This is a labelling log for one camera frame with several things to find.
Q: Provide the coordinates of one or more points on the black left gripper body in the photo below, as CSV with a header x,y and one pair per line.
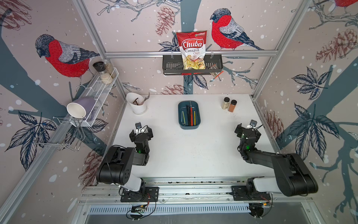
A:
x,y
148,135

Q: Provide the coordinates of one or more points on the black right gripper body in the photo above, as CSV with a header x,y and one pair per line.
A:
x,y
240,130

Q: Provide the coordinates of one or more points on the short black hex key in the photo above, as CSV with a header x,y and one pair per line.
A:
x,y
187,108

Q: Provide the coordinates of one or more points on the red hex key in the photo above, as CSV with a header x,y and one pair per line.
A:
x,y
191,114

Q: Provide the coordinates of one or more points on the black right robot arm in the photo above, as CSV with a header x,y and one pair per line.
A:
x,y
291,175

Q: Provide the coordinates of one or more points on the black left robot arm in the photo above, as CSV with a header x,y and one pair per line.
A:
x,y
116,165

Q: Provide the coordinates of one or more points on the teal plastic storage box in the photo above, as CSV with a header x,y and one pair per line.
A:
x,y
182,105

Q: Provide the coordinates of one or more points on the white utensil cup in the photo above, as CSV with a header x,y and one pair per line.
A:
x,y
136,103

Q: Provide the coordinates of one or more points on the orange spice bottle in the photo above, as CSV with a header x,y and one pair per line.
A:
x,y
232,106

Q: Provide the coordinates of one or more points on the pale spice bottle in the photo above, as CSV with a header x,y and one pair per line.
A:
x,y
225,103

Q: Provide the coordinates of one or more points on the purple white cup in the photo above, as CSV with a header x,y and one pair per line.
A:
x,y
81,107

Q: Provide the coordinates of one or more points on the black lid spice jar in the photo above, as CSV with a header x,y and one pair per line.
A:
x,y
100,67

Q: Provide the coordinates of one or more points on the Chuba cassava chips bag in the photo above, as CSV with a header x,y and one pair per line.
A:
x,y
193,49

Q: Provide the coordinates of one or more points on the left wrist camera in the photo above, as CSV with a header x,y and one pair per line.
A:
x,y
139,128

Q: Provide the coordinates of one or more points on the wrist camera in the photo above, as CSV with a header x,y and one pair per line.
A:
x,y
139,128
252,124

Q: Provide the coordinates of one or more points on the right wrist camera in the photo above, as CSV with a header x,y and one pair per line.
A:
x,y
252,124

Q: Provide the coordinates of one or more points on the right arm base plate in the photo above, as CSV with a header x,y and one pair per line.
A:
x,y
241,193

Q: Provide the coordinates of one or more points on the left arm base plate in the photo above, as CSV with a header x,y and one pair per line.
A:
x,y
148,194

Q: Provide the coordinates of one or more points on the white wire wall shelf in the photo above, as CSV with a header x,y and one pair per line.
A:
x,y
99,90

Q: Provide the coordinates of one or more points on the red handled brush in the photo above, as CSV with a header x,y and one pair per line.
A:
x,y
216,75

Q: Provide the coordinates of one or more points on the black wire wall basket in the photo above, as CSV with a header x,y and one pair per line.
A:
x,y
176,65

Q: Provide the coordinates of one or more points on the metal wire cup rack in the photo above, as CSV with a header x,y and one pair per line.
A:
x,y
60,133

